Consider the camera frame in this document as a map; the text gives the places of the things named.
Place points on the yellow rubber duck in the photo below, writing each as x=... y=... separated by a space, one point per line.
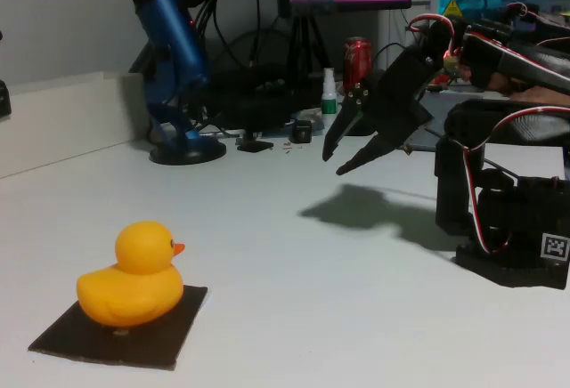
x=129 y=290

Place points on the yellow triangle warning sticker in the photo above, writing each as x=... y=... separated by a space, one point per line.
x=453 y=10

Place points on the black tripod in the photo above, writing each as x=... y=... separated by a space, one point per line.
x=307 y=41

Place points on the black square card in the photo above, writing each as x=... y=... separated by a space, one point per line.
x=169 y=330

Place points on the black rectangular device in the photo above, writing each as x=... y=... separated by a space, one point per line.
x=3 y=99

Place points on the small white spray bottle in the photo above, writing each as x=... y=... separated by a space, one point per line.
x=328 y=103

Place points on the blue desktop microphone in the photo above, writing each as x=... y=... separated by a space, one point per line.
x=173 y=27

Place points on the small black flat stand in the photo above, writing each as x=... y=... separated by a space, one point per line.
x=254 y=145

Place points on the black audio interface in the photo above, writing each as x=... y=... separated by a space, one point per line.
x=249 y=103

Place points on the grey desk pad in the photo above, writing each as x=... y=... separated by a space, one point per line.
x=436 y=103

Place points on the red soda can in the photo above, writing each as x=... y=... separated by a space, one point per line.
x=357 y=61

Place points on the person's hand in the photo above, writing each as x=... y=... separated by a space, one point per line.
x=543 y=94

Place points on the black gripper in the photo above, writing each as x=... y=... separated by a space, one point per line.
x=397 y=111

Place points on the black white fiducial marker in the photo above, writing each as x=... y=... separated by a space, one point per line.
x=554 y=245

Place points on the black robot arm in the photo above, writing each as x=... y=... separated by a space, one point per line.
x=490 y=214

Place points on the glass PC case with lights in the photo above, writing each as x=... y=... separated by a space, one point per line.
x=472 y=0

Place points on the small black cube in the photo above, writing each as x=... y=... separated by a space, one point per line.
x=302 y=132

